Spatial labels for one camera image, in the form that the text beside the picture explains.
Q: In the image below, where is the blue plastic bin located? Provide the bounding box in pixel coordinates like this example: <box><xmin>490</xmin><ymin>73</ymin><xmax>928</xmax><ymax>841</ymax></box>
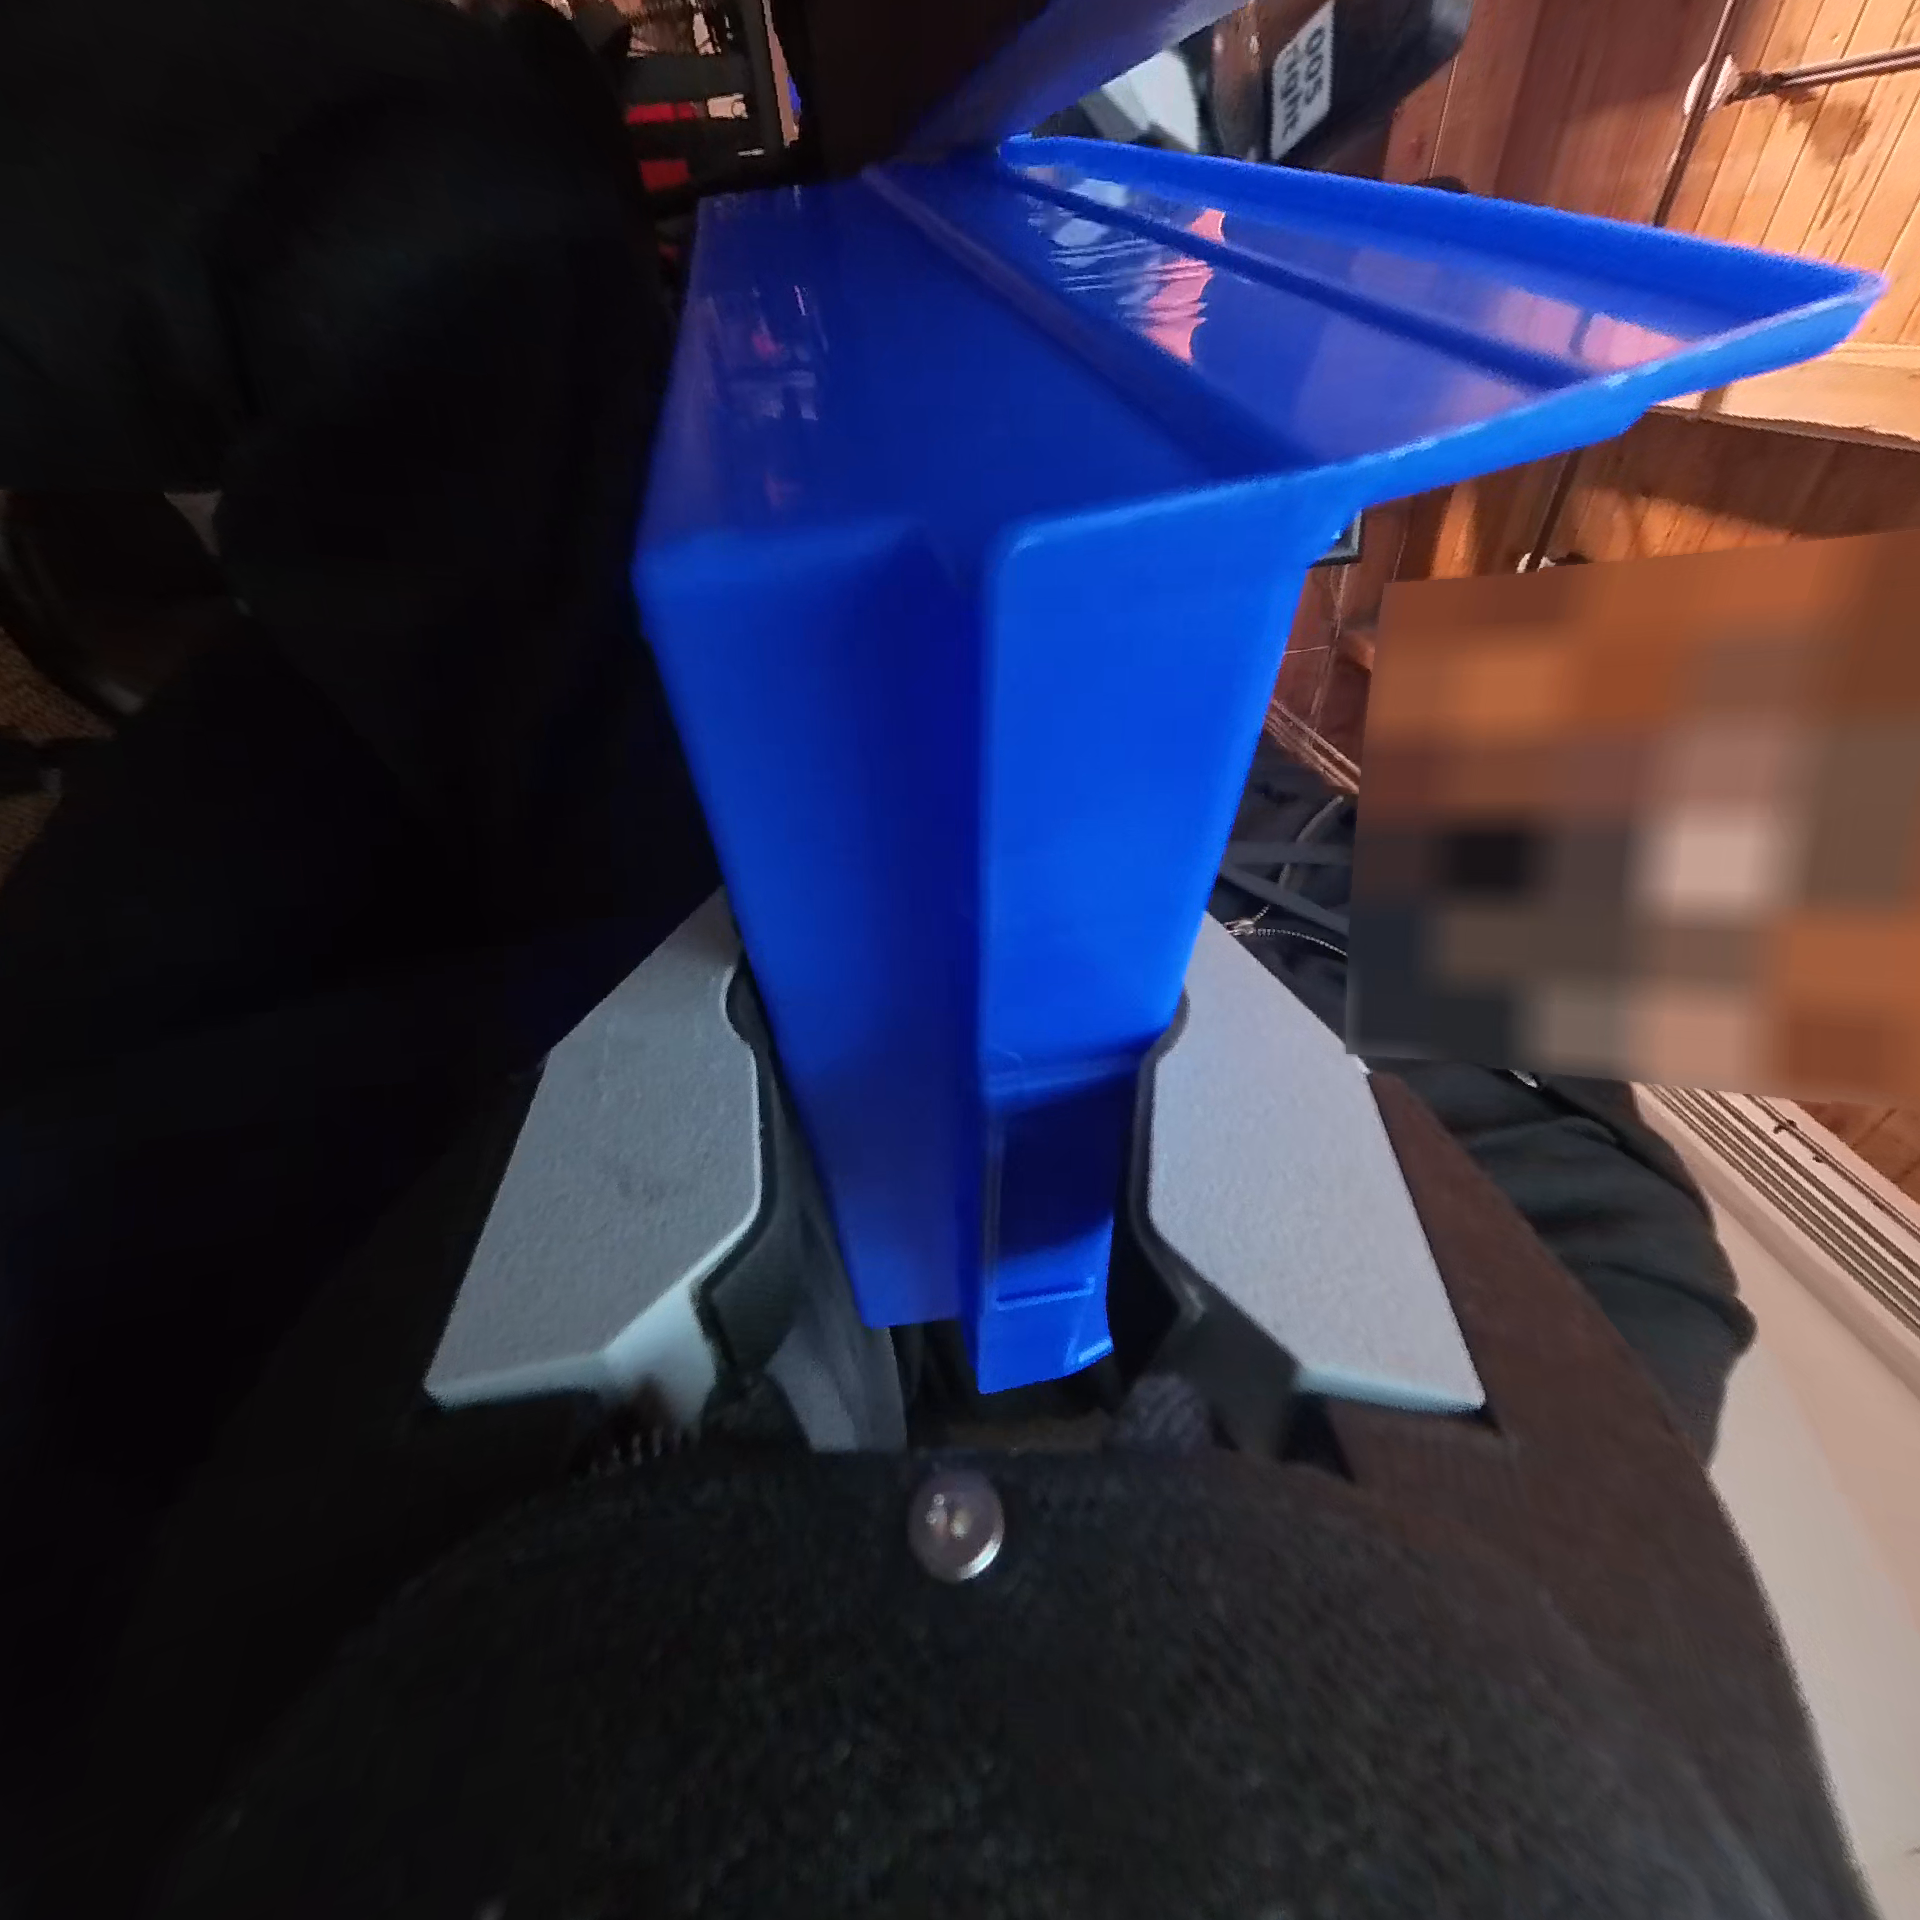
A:
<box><xmin>630</xmin><ymin>0</ymin><xmax>1888</xmax><ymax>1396</ymax></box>

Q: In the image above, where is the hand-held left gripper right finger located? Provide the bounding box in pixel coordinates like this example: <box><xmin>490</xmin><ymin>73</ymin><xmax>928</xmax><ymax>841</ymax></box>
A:
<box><xmin>1113</xmin><ymin>919</ymin><xmax>1490</xmax><ymax>1469</ymax></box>

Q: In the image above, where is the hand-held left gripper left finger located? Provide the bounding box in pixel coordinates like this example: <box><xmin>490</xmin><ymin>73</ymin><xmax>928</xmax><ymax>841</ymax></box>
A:
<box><xmin>423</xmin><ymin>892</ymin><xmax>902</xmax><ymax>1453</ymax></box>

